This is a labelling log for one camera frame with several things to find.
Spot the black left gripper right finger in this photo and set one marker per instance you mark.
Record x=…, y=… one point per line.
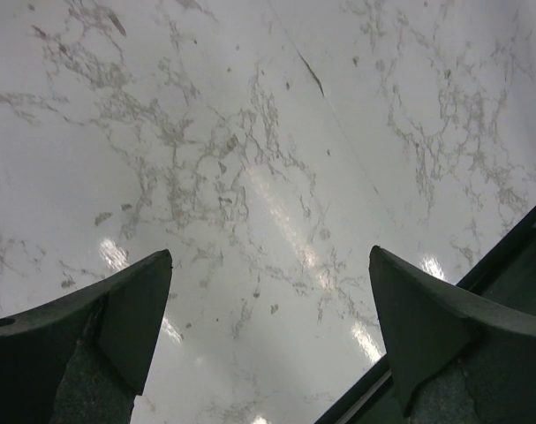
x=454, y=356

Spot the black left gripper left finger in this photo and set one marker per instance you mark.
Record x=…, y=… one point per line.
x=85, y=357

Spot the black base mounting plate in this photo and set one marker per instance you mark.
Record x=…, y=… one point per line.
x=506, y=275

